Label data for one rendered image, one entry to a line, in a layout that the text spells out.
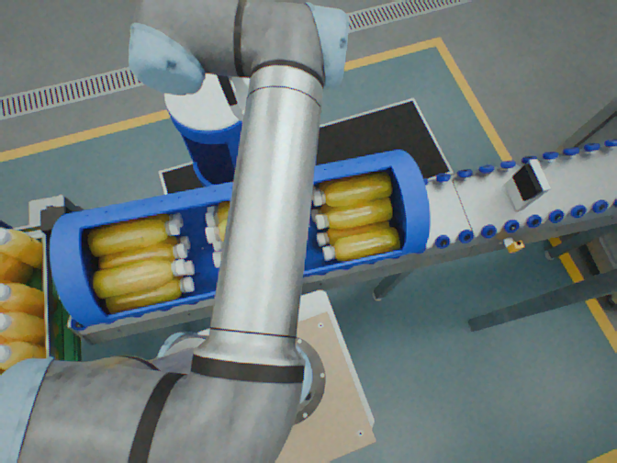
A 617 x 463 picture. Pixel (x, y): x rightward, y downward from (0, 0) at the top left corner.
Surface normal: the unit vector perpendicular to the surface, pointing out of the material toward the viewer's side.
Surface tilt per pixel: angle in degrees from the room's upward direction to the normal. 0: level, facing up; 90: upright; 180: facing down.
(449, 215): 0
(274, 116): 9
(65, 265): 14
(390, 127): 0
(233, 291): 28
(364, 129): 0
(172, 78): 103
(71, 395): 35
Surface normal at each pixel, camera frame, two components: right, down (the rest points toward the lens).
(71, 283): 0.15, 0.16
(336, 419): 0.02, -0.37
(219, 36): -0.06, 0.39
